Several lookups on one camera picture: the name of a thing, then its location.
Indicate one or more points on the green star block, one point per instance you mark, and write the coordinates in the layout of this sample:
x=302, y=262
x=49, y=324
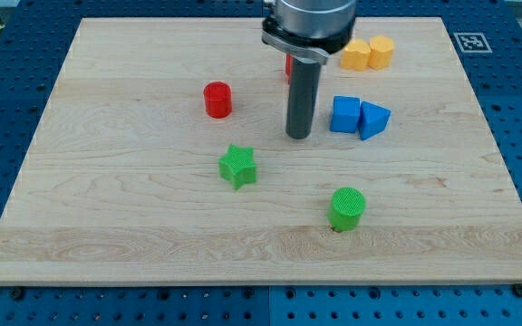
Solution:
x=238, y=166

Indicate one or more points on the red star block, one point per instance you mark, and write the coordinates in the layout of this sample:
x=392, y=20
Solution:
x=288, y=67

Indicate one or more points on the yellow heart block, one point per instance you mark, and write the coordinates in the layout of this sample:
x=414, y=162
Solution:
x=355, y=55

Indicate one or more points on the red cylinder block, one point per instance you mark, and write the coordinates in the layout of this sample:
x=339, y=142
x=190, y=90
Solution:
x=218, y=99

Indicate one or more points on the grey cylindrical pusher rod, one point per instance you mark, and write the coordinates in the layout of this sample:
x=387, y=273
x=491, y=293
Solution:
x=303, y=86

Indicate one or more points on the green cylinder block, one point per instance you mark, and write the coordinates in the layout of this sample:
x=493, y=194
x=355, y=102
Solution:
x=346, y=208

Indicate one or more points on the wooden board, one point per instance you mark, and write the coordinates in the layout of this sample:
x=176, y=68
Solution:
x=120, y=185

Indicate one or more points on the blue cube block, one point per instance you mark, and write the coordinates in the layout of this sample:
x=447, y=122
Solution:
x=346, y=114

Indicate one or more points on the blue triangle block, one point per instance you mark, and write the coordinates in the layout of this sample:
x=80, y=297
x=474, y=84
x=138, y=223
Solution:
x=373, y=120

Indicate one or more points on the yellow hexagon block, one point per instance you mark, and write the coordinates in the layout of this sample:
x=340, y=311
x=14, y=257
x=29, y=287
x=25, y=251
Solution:
x=382, y=49

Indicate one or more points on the fiducial marker tag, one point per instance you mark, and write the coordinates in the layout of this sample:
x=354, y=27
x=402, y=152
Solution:
x=471, y=42

